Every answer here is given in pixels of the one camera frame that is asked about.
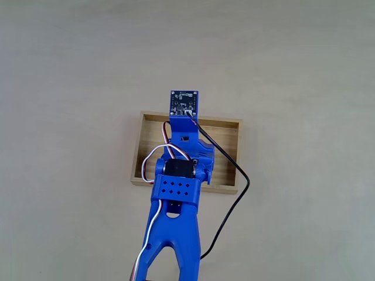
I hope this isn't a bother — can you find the wooden box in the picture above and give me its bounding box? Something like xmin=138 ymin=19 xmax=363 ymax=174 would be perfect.
xmin=130 ymin=110 xmax=243 ymax=194

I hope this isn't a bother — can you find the black camera cable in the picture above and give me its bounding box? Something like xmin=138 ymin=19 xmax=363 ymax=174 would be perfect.
xmin=189 ymin=112 xmax=251 ymax=260

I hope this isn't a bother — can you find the camera board with blue mount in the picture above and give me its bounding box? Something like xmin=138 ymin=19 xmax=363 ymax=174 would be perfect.
xmin=169 ymin=89 xmax=201 ymax=138

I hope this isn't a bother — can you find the white red black servo cable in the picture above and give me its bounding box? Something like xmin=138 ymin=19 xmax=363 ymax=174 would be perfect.
xmin=141 ymin=121 xmax=196 ymax=186
xmin=130 ymin=200 xmax=165 ymax=281

